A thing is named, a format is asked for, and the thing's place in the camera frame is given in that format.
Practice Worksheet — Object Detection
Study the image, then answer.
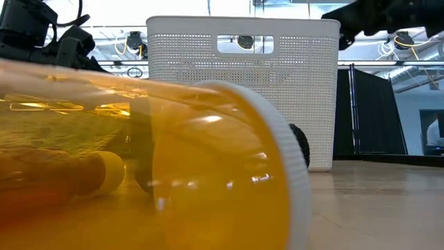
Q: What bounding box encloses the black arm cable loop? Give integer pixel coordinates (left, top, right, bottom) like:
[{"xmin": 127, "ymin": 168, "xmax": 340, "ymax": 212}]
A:
[{"xmin": 51, "ymin": 0, "xmax": 92, "ymax": 28}]

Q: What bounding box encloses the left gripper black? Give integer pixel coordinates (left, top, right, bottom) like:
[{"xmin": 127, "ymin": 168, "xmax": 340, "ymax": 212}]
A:
[{"xmin": 33, "ymin": 24, "xmax": 110, "ymax": 74}]

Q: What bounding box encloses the white perforated plastic basket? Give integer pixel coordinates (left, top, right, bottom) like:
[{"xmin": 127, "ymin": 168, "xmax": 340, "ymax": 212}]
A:
[{"xmin": 145, "ymin": 15, "xmax": 341, "ymax": 174}]

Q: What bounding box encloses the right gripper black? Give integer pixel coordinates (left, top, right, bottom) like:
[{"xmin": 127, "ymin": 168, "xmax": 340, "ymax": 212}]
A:
[{"xmin": 321, "ymin": 0, "xmax": 395, "ymax": 51}]

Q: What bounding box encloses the yellow ceiling cable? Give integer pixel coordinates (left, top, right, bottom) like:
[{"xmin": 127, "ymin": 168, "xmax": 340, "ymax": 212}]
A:
[
  {"xmin": 114, "ymin": 37, "xmax": 144, "ymax": 59},
  {"xmin": 393, "ymin": 34, "xmax": 441, "ymax": 90}
]

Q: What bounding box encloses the black ceiling spotlight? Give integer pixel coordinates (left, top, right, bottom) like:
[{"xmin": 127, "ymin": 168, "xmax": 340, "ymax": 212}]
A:
[
  {"xmin": 395, "ymin": 31, "xmax": 415, "ymax": 51},
  {"xmin": 237, "ymin": 35, "xmax": 255, "ymax": 50},
  {"xmin": 126, "ymin": 31, "xmax": 144, "ymax": 51}
]

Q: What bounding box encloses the silver ventilation duct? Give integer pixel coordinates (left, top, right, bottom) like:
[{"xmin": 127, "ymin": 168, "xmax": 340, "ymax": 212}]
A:
[{"xmin": 374, "ymin": 44, "xmax": 444, "ymax": 94}]

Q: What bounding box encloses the long ceiling rail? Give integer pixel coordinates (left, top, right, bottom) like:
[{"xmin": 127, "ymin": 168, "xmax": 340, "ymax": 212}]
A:
[{"xmin": 96, "ymin": 59, "xmax": 444, "ymax": 68}]

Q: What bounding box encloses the red-orange bottle white cap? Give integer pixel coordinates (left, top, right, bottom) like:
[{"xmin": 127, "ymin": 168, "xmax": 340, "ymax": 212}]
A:
[{"xmin": 0, "ymin": 149, "xmax": 126, "ymax": 209}]

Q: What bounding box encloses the person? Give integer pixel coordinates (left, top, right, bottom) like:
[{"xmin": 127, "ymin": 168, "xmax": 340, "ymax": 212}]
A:
[{"xmin": 425, "ymin": 116, "xmax": 444, "ymax": 147}]

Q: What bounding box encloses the orange pill bottle white cap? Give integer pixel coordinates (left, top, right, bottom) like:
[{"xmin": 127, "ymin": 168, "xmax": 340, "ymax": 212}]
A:
[{"xmin": 0, "ymin": 58, "xmax": 313, "ymax": 250}]

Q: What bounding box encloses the black curtain partition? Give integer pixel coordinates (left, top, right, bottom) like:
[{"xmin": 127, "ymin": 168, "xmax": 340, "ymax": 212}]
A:
[{"xmin": 333, "ymin": 64, "xmax": 407, "ymax": 157}]

